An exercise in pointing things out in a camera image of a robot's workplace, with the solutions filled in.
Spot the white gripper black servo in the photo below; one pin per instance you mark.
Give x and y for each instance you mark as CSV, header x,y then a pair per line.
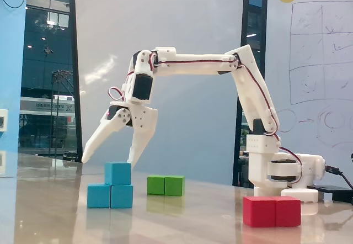
x,y
143,117

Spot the small blue cube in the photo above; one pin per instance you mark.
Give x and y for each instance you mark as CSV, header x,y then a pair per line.
x,y
118,173

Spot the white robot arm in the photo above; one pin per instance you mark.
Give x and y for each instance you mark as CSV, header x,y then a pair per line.
x,y
198,64

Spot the long blue block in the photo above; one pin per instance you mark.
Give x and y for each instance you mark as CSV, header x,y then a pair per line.
x,y
99,197

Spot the long green block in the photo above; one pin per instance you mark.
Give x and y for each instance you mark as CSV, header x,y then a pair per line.
x,y
165,186

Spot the long red block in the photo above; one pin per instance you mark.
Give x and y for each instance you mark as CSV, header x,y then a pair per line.
x,y
270,212

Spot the dark metal lattice tower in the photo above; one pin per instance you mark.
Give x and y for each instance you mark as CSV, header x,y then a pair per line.
x,y
62,73

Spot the whiteboard with pen drawings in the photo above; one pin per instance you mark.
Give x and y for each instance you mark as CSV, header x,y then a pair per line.
x,y
331,89

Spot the flat black power box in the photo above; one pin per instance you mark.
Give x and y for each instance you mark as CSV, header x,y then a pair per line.
x,y
336,193

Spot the slim black window post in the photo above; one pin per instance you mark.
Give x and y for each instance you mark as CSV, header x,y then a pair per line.
x,y
75,61

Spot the white wall switch box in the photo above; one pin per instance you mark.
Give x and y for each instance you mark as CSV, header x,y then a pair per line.
x,y
3,119

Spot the wide black window frame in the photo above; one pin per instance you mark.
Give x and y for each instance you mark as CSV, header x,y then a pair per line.
x,y
245,20

